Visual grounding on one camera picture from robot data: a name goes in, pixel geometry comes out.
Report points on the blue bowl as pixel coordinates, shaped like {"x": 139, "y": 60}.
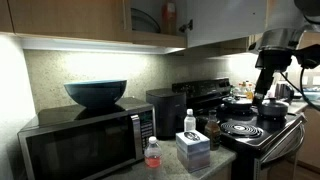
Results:
{"x": 97, "y": 93}

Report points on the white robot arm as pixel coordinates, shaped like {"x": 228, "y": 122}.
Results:
{"x": 286, "y": 22}

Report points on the black air fryer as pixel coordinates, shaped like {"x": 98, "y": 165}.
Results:
{"x": 170, "y": 111}

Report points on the clear water bottle white cap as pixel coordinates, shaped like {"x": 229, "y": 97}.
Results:
{"x": 189, "y": 121}

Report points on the water bottle with red label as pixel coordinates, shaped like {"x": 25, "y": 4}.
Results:
{"x": 153, "y": 153}

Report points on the brown sauce bottle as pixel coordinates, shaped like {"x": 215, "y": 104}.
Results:
{"x": 212, "y": 130}

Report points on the white tissue box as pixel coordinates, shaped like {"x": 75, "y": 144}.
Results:
{"x": 193, "y": 150}

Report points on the dark plate in cabinet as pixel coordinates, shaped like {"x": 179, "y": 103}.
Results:
{"x": 141, "y": 21}

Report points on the red bottle in cabinet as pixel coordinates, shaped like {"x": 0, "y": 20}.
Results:
{"x": 169, "y": 17}

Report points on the black lidded frying pan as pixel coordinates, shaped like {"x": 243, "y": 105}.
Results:
{"x": 237, "y": 102}

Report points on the open wooden upper cabinet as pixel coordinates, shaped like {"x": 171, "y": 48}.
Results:
{"x": 93, "y": 20}

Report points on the yellow oil bottle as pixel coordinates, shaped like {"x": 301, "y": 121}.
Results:
{"x": 249, "y": 93}

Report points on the stainless steel microwave oven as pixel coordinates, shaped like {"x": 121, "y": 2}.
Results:
{"x": 76, "y": 143}

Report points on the black lidded pot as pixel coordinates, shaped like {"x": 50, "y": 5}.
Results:
{"x": 273, "y": 108}

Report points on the black electric stove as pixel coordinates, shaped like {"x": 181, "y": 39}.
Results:
{"x": 260, "y": 141}

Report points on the light blue container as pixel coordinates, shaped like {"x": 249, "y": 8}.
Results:
{"x": 312, "y": 95}

